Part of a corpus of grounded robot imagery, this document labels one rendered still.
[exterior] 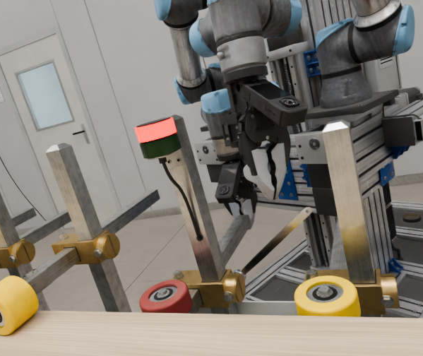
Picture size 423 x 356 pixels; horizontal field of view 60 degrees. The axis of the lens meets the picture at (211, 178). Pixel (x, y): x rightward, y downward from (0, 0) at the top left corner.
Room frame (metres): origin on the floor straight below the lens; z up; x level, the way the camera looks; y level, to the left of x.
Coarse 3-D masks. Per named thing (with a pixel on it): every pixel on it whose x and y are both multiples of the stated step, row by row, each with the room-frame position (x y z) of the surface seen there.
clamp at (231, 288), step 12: (192, 276) 0.63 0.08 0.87; (228, 276) 0.59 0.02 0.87; (240, 276) 0.60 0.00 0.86; (192, 288) 0.60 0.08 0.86; (204, 288) 0.59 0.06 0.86; (216, 288) 0.58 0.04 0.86; (228, 288) 0.57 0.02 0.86; (240, 288) 0.59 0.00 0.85; (204, 300) 0.59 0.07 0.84; (216, 300) 0.58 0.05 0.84; (228, 300) 0.57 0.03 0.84; (240, 300) 0.57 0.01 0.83
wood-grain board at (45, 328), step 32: (32, 320) 0.57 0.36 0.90; (64, 320) 0.54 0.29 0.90; (96, 320) 0.51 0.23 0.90; (128, 320) 0.49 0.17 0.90; (160, 320) 0.47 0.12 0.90; (192, 320) 0.45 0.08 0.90; (224, 320) 0.43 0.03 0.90; (256, 320) 0.41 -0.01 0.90; (288, 320) 0.39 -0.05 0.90; (320, 320) 0.38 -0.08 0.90; (352, 320) 0.37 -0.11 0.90; (384, 320) 0.35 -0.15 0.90; (416, 320) 0.34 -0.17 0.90; (0, 352) 0.50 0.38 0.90; (32, 352) 0.47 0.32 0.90; (64, 352) 0.45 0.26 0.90; (96, 352) 0.43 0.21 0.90; (128, 352) 0.42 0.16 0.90; (160, 352) 0.40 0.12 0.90; (192, 352) 0.38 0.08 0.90; (224, 352) 0.37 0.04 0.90; (256, 352) 0.36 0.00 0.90; (288, 352) 0.34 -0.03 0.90; (320, 352) 0.33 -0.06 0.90; (352, 352) 0.32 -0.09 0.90; (384, 352) 0.31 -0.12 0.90; (416, 352) 0.30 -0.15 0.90
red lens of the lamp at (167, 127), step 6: (168, 120) 0.55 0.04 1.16; (144, 126) 0.54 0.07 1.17; (150, 126) 0.53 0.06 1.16; (156, 126) 0.53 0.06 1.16; (162, 126) 0.54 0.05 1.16; (168, 126) 0.54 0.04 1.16; (174, 126) 0.56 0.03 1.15; (138, 132) 0.54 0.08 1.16; (144, 132) 0.54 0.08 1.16; (150, 132) 0.53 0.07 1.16; (156, 132) 0.53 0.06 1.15; (162, 132) 0.54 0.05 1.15; (168, 132) 0.54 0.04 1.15; (174, 132) 0.55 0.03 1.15; (138, 138) 0.55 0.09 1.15; (144, 138) 0.54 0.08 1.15; (150, 138) 0.53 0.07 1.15; (156, 138) 0.53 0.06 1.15
